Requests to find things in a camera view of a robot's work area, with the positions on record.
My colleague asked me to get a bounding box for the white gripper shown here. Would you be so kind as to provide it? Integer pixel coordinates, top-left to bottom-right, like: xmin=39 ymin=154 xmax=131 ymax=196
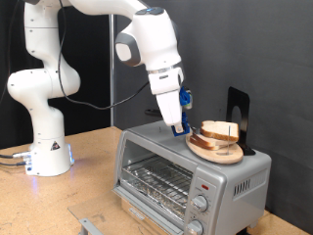
xmin=156 ymin=89 xmax=185 ymax=132

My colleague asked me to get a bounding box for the white bread slice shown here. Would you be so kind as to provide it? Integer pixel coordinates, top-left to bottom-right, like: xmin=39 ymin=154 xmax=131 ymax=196
xmin=189 ymin=136 xmax=223 ymax=152
xmin=199 ymin=119 xmax=241 ymax=143
xmin=192 ymin=131 xmax=236 ymax=147

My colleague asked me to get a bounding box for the glass oven door with handle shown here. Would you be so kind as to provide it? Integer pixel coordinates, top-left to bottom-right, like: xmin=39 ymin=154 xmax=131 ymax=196
xmin=67 ymin=189 xmax=179 ymax=235

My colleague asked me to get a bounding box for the silver oven knob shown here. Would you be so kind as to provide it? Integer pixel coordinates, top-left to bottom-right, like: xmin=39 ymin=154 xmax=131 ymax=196
xmin=186 ymin=218 xmax=204 ymax=235
xmin=190 ymin=194 xmax=209 ymax=213

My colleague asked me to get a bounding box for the silver toaster oven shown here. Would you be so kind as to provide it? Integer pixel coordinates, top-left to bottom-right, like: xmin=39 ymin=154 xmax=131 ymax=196
xmin=112 ymin=119 xmax=273 ymax=235

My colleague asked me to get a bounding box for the round wooden plate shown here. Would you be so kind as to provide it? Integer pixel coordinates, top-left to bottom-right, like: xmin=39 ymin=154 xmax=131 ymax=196
xmin=185 ymin=132 xmax=245 ymax=165

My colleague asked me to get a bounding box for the thin metal pin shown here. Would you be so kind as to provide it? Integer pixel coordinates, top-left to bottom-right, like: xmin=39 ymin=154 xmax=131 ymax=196
xmin=226 ymin=125 xmax=232 ymax=156

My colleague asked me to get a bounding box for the black metal bookend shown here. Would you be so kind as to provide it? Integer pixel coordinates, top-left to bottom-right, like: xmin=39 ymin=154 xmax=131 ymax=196
xmin=225 ymin=86 xmax=257 ymax=157

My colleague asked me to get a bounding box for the aluminium foil tray liner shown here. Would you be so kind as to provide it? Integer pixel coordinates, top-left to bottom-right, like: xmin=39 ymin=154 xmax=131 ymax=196
xmin=125 ymin=175 xmax=187 ymax=219

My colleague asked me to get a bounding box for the vertical metal pole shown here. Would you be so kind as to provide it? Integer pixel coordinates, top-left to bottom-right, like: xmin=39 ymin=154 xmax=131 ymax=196
xmin=109 ymin=14 xmax=115 ymax=127

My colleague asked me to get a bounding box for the oven wire rack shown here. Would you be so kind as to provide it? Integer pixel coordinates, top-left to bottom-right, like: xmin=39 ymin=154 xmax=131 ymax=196
xmin=121 ymin=156 xmax=194 ymax=210

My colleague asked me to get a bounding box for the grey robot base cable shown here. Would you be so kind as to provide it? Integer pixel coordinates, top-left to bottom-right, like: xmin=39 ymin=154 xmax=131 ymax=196
xmin=0 ymin=150 xmax=32 ymax=160
xmin=0 ymin=160 xmax=28 ymax=167

